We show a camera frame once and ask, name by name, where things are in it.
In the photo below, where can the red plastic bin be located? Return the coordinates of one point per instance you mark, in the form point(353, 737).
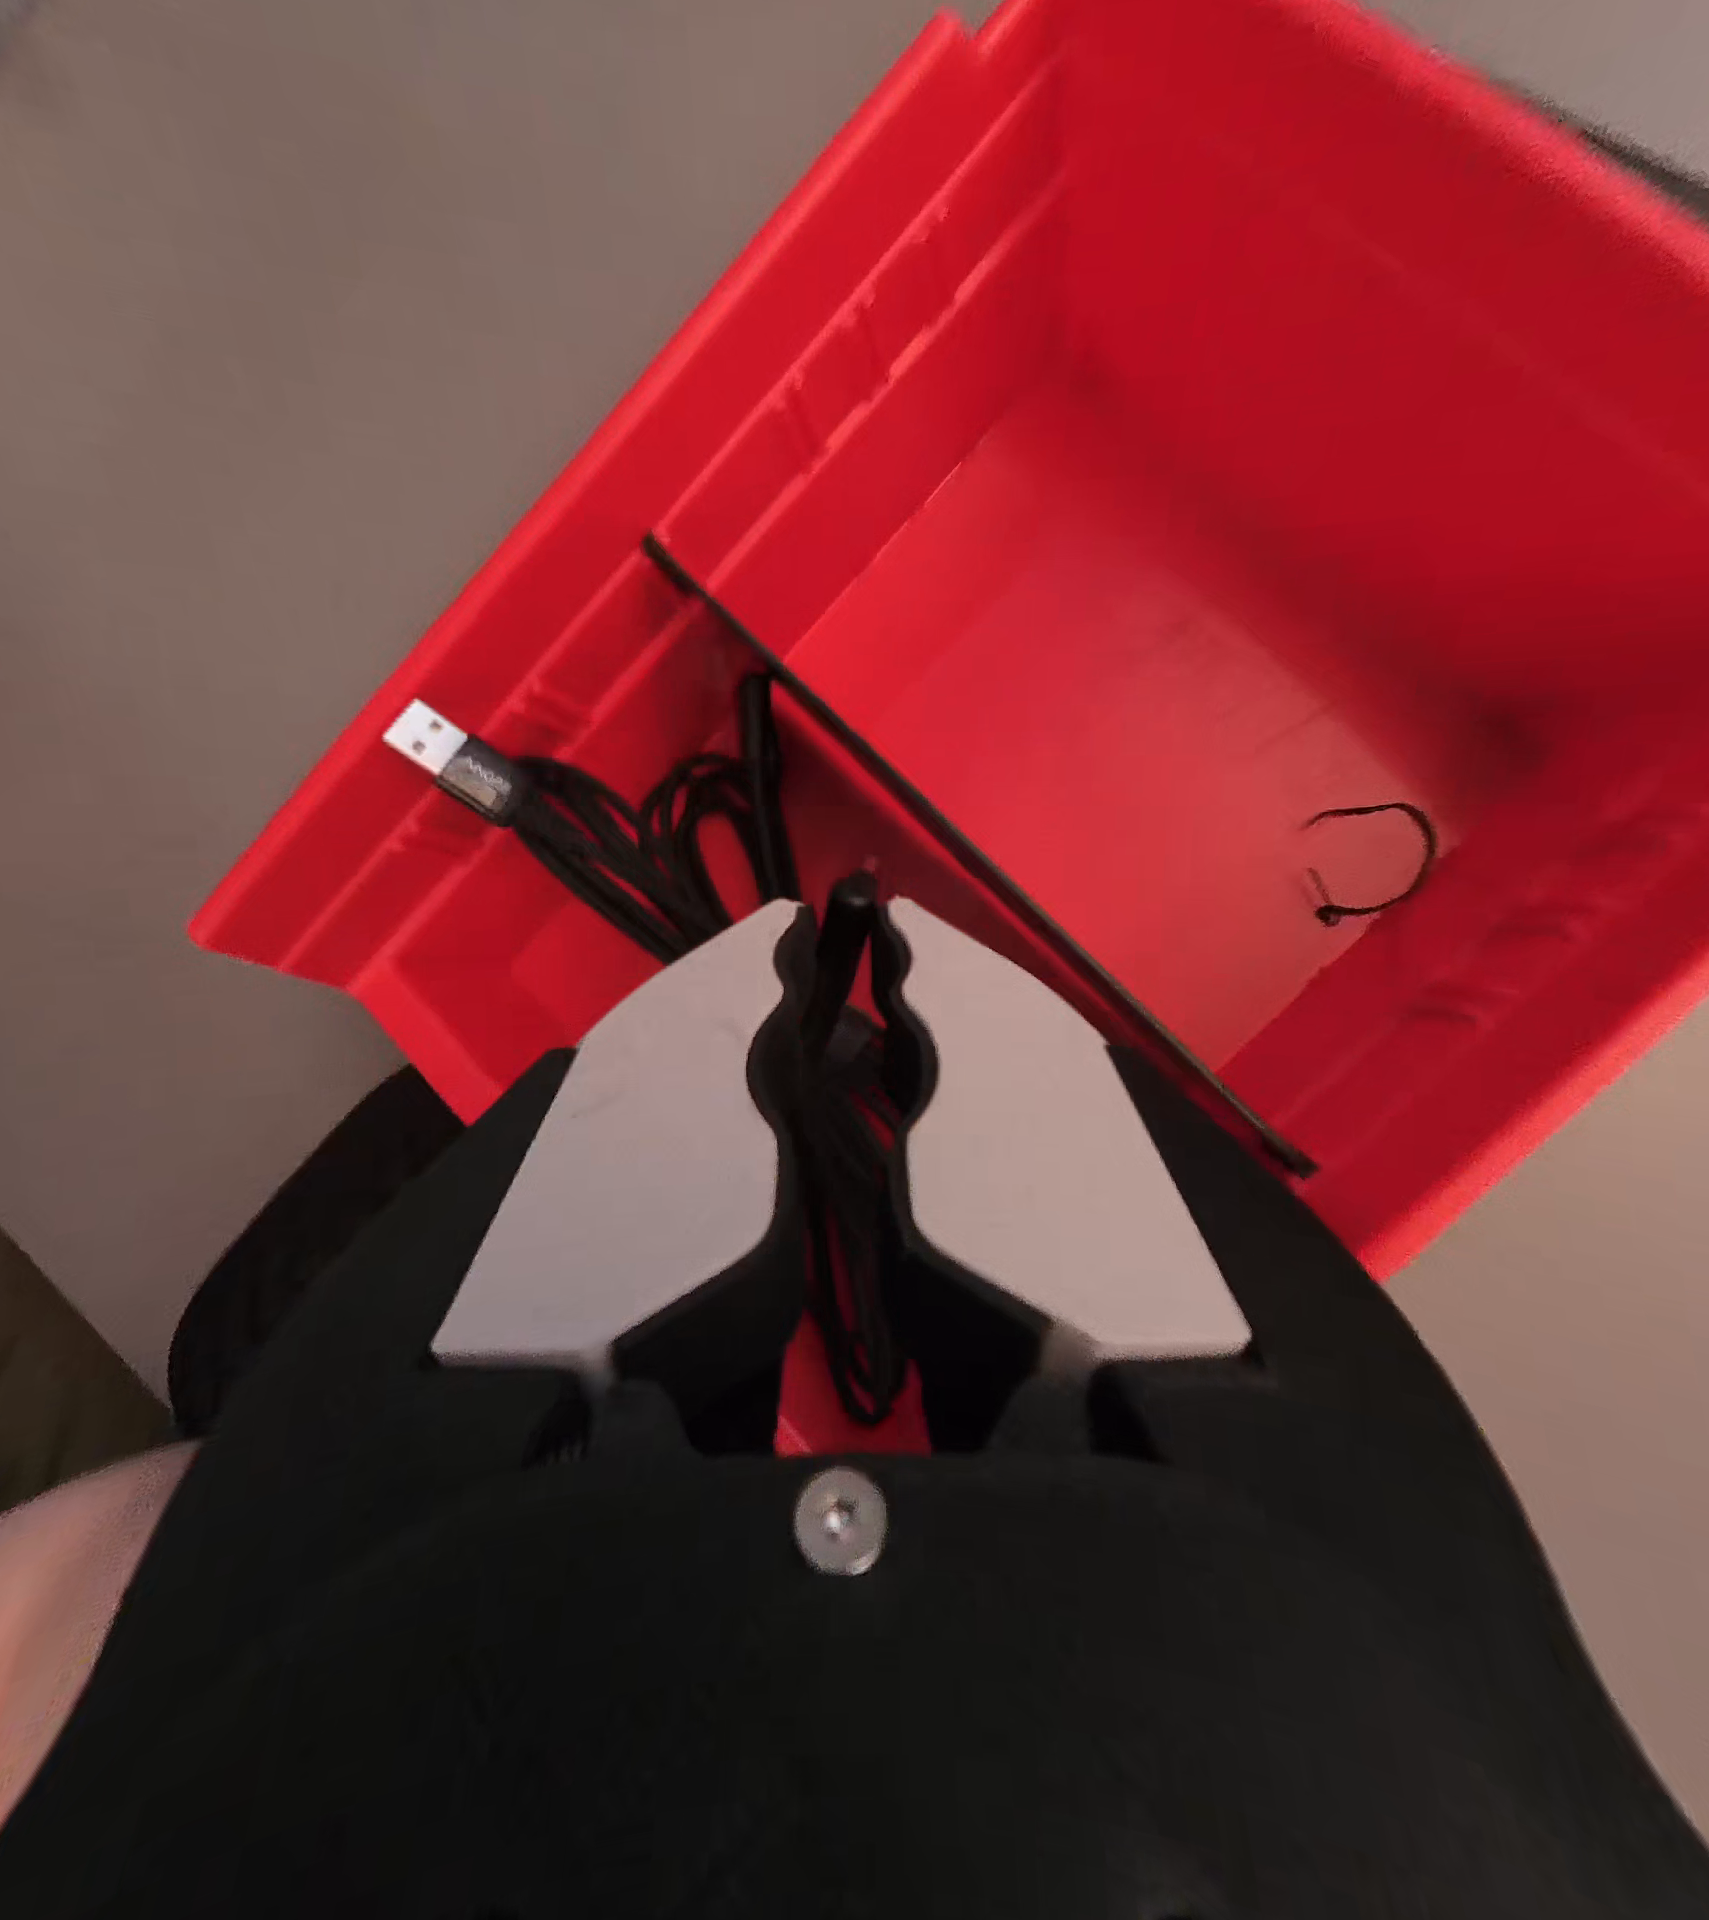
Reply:
point(1243, 450)

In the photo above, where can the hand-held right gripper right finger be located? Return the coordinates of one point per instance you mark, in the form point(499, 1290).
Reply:
point(1064, 1155)

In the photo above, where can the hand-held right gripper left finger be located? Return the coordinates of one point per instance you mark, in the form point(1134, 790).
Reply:
point(644, 1141)

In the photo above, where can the black red-bin divider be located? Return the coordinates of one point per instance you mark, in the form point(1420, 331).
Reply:
point(944, 848)

